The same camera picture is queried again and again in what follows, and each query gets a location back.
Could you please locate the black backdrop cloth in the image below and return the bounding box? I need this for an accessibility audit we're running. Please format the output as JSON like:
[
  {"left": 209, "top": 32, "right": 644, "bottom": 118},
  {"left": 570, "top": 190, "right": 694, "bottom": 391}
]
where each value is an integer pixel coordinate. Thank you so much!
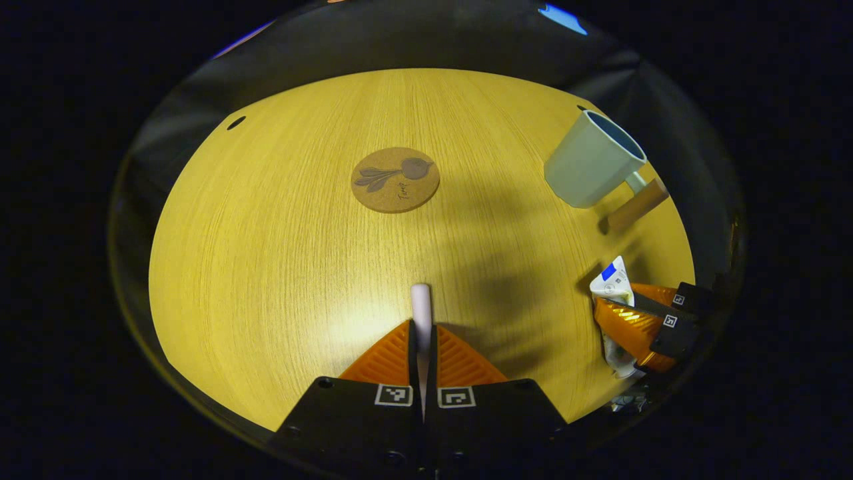
[{"left": 110, "top": 0, "right": 744, "bottom": 294}]

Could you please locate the pale pink toothbrush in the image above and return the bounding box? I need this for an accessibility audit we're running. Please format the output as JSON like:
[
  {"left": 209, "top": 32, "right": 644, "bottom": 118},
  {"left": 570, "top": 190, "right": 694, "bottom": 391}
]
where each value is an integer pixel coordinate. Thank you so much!
[{"left": 411, "top": 283, "right": 433, "bottom": 422}]

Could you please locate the round cork coaster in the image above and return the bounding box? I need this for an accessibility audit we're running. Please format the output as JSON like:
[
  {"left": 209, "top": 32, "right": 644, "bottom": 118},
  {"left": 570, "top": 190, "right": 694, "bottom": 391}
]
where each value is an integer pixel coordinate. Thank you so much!
[{"left": 351, "top": 147, "right": 441, "bottom": 215}]

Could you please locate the white toothpaste tube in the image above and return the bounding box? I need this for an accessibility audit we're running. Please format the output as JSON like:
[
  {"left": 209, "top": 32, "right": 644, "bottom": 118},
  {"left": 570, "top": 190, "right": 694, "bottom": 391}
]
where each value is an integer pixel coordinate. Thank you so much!
[{"left": 589, "top": 256, "right": 644, "bottom": 381}]

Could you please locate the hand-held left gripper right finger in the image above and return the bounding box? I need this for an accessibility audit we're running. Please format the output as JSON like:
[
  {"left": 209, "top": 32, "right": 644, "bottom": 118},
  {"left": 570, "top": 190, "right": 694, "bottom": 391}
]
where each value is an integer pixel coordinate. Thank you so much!
[{"left": 425, "top": 323, "right": 568, "bottom": 477}]

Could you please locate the wooden desktop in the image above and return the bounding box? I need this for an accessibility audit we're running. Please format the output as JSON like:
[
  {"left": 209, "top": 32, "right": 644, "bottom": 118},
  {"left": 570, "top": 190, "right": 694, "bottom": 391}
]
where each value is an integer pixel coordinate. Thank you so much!
[{"left": 148, "top": 68, "right": 696, "bottom": 433}]

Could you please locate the pale blue cup wooden handle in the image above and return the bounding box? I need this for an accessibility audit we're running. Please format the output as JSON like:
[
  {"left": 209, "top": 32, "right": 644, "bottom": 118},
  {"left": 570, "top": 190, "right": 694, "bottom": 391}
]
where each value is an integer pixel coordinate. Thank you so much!
[{"left": 544, "top": 109, "right": 670, "bottom": 234}]

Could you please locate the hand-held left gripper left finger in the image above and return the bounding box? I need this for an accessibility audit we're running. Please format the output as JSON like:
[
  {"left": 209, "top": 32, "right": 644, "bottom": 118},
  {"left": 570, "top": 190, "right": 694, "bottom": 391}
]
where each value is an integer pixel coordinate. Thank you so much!
[{"left": 269, "top": 319, "right": 423, "bottom": 477}]

